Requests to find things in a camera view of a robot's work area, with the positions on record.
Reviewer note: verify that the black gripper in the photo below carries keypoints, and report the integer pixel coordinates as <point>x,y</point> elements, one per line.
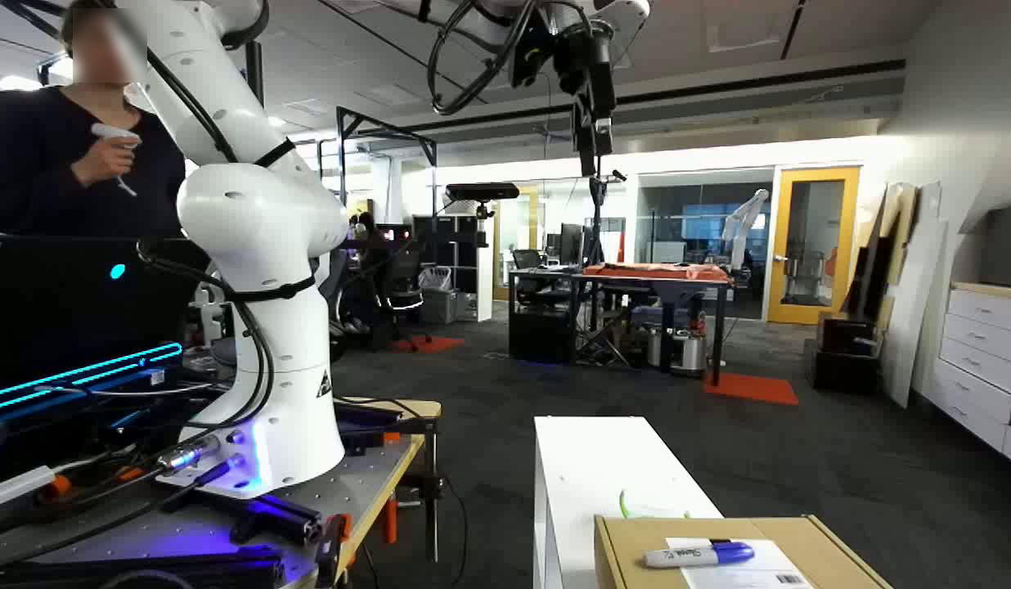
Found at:
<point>589,66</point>

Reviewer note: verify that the blue and white marker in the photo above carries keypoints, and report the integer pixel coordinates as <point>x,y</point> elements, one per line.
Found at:
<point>701,553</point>

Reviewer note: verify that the white handheld controller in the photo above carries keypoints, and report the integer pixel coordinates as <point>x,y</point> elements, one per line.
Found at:
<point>116,136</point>

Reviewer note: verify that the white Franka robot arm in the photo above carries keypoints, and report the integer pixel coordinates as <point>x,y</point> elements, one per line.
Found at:
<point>270,330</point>

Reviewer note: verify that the person's hand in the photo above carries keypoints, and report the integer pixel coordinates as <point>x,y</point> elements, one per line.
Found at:
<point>98,164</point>

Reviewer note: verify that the black work table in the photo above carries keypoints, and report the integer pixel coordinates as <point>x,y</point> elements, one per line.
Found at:
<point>546,316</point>

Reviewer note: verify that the yellow framed door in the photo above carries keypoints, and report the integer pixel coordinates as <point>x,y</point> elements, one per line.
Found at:
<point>781,247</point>

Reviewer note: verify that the black office chair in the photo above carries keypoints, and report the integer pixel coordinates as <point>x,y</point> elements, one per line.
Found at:
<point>385,291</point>

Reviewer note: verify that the red floor mat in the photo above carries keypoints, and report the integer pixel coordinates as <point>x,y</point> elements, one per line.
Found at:
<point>430,344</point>

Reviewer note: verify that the orange floor mat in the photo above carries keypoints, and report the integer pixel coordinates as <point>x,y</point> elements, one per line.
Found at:
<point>755,387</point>

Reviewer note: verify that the wooden leaning boards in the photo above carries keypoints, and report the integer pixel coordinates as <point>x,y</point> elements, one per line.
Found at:
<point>881,249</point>

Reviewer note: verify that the black floor box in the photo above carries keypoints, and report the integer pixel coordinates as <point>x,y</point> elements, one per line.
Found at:
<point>848,364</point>

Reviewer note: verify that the white leaning board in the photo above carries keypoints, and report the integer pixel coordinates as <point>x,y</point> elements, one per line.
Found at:
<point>916,306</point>

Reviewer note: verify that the robot mounting table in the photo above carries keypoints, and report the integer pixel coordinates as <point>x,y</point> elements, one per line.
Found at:
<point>357,492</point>

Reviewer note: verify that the brown cardboard box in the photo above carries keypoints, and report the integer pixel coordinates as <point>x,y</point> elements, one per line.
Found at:
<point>622,568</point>

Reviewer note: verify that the white drawer cabinet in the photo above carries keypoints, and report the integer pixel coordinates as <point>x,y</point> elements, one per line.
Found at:
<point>978,360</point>

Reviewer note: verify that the white paper label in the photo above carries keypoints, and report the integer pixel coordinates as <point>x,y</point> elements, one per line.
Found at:
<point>767,573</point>

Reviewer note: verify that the person in dark sweater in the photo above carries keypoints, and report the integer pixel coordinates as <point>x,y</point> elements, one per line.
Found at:
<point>25,164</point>

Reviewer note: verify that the black stereo camera bar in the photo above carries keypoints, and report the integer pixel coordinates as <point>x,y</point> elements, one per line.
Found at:
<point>478,190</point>

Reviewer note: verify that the teal lit rail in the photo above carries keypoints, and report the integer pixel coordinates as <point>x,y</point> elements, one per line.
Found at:
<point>79,377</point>

